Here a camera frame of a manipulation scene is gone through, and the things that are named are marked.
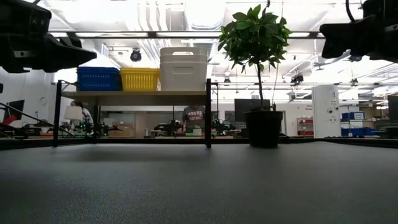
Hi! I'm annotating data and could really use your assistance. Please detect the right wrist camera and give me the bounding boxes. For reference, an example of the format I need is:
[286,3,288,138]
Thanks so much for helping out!
[362,0,398,30]

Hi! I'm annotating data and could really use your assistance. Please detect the black aluminium rig frame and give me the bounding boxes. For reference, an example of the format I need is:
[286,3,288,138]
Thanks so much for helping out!
[0,101,398,151]

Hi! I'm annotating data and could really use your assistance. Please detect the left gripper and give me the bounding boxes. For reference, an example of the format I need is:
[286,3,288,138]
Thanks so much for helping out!
[0,30,98,74]

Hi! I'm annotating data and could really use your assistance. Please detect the yellow slotted plastic basket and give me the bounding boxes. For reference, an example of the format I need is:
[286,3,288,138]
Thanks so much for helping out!
[121,73,160,92]
[119,67,160,72]
[120,70,160,75]

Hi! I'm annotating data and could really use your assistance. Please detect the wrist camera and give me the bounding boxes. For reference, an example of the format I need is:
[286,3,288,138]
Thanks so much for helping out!
[0,0,53,34]
[362,0,398,30]

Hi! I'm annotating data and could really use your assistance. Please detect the wooden shelf black legs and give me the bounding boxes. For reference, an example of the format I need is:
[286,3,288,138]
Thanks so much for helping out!
[52,78,213,149]

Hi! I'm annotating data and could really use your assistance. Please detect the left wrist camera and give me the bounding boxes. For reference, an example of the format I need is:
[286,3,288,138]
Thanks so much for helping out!
[0,0,53,34]

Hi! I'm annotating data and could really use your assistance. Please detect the white column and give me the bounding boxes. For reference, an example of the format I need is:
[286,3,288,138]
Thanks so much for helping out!
[311,85,342,139]

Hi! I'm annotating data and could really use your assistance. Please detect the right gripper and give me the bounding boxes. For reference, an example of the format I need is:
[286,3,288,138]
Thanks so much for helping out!
[319,17,398,63]

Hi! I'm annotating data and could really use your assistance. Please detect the black monitor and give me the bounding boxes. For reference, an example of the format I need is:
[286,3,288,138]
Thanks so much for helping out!
[2,99,25,123]
[233,98,272,123]

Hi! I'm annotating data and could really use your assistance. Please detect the white plastic handled basket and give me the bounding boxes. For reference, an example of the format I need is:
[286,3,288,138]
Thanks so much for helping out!
[159,47,208,57]
[160,61,208,92]
[159,54,208,63]

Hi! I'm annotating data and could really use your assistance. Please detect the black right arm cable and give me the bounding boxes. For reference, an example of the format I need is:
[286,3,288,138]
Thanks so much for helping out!
[345,0,358,23]

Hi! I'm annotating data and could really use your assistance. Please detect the white shade table lamp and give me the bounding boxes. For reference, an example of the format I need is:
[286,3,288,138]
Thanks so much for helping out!
[63,105,83,134]

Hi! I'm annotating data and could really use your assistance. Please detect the blue storage bin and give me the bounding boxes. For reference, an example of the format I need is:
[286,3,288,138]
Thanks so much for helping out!
[341,127,377,137]
[341,111,365,121]

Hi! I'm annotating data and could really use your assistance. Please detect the green potted plant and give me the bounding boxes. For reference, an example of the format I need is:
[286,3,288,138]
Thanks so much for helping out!
[217,2,292,149]

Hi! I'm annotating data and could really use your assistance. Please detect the rack with red bins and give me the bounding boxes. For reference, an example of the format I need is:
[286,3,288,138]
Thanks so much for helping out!
[297,116,314,137]

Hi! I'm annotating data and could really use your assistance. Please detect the blue slotted plastic basket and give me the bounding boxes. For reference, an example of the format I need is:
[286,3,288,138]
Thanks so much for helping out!
[77,72,123,92]
[76,69,122,74]
[76,66,121,71]

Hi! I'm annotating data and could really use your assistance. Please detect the person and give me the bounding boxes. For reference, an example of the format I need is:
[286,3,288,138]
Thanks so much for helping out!
[70,100,95,133]
[180,105,206,135]

